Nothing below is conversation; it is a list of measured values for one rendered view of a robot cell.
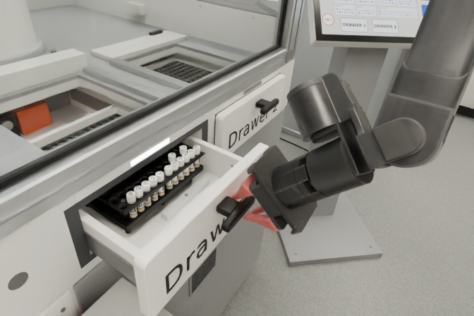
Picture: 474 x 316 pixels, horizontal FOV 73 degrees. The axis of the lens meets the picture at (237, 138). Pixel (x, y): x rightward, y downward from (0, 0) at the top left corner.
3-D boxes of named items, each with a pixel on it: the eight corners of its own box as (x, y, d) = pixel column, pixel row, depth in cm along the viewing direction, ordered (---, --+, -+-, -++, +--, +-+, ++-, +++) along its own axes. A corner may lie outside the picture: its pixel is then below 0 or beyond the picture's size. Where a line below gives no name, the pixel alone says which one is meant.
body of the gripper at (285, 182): (266, 149, 45) (307, 126, 40) (307, 207, 45) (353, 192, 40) (242, 172, 40) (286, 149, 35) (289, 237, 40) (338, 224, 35)
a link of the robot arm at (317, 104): (432, 147, 27) (437, 149, 34) (375, 32, 30) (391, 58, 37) (307, 191, 33) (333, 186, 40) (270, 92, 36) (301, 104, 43)
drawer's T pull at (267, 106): (278, 104, 75) (279, 98, 74) (264, 116, 69) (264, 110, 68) (265, 99, 76) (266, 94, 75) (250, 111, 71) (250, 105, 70)
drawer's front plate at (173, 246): (262, 192, 61) (269, 144, 55) (150, 321, 39) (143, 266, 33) (254, 188, 61) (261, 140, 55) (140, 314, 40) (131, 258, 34)
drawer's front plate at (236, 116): (280, 112, 88) (286, 75, 82) (220, 163, 67) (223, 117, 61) (274, 110, 89) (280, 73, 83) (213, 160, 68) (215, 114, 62)
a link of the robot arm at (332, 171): (365, 183, 31) (389, 177, 35) (338, 119, 33) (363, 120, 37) (310, 202, 36) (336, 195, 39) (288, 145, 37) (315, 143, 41)
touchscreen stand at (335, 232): (380, 257, 150) (490, 37, 95) (288, 266, 142) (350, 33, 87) (336, 185, 191) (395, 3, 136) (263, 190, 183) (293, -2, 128)
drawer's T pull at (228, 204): (255, 202, 47) (256, 195, 46) (227, 235, 41) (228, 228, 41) (235, 192, 48) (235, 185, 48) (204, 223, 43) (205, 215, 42)
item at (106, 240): (250, 187, 59) (254, 161, 56) (149, 296, 41) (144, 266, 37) (105, 118, 76) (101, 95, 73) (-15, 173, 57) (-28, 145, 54)
